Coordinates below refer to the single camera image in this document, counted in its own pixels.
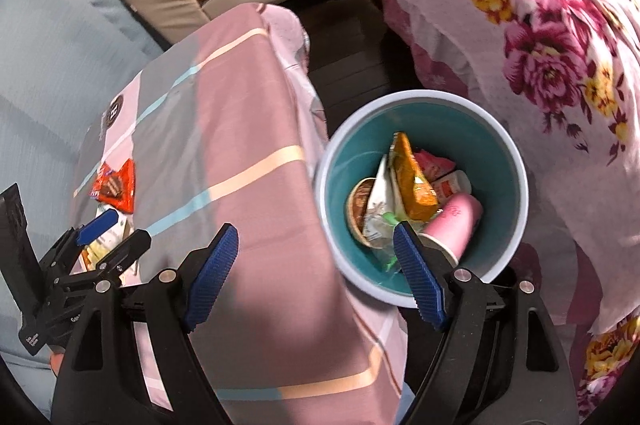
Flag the teal white trash bin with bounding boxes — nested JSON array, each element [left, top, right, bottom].
[[314, 90, 529, 308]]

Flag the pink grey striped pillow cloth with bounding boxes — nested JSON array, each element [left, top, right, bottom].
[[72, 3, 407, 424]]

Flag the light blue curtain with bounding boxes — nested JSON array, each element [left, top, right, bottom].
[[0, 0, 166, 415]]

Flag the pink paper cup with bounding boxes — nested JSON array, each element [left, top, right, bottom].
[[418, 192, 484, 267]]

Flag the person left hand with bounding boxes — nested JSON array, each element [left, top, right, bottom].
[[50, 353, 64, 376]]

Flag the orange snack wrapper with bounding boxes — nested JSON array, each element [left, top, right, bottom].
[[90, 158, 136, 214]]

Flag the orange cake wrapper bag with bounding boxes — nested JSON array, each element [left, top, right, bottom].
[[388, 132, 439, 223]]

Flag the pink floral bed quilt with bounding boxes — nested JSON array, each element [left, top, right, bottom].
[[382, 0, 639, 424]]

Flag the white paper tissue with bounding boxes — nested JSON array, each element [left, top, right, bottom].
[[362, 155, 397, 249]]

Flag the brown round paper lid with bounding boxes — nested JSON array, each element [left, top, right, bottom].
[[345, 178, 375, 247]]

